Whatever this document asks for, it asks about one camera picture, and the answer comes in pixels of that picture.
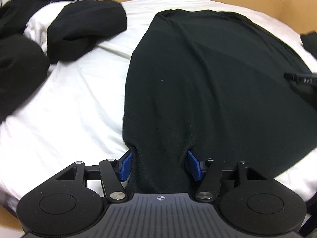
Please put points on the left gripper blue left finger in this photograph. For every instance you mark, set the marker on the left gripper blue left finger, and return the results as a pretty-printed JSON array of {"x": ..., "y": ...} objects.
[{"x": 123, "y": 166}]

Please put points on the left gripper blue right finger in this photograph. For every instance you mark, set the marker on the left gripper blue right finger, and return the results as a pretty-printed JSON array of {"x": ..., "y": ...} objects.
[{"x": 197, "y": 168}]

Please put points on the black fleece garment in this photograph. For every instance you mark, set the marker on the black fleece garment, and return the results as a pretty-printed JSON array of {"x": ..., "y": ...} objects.
[{"x": 212, "y": 83}]

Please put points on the black folded garment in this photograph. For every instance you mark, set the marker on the black folded garment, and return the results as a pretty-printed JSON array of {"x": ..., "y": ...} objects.
[{"x": 309, "y": 41}]

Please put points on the white bed sheet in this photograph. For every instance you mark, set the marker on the white bed sheet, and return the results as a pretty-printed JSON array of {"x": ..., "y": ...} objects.
[{"x": 77, "y": 113}]

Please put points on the black garment pile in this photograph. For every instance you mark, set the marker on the black garment pile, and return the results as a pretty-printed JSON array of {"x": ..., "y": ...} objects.
[{"x": 79, "y": 26}]

